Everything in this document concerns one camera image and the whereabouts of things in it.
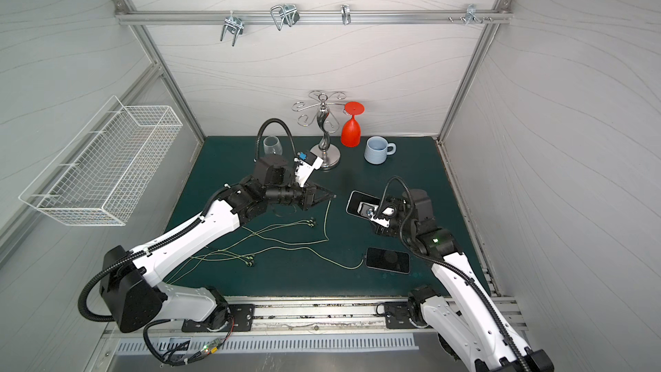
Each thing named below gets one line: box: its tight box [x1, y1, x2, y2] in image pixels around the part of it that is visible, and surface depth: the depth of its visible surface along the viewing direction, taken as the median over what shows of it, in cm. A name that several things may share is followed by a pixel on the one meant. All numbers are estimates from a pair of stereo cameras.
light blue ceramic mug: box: [364, 136, 398, 166], surface depth 113 cm
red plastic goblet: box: [340, 101, 365, 149], surface depth 99 cm
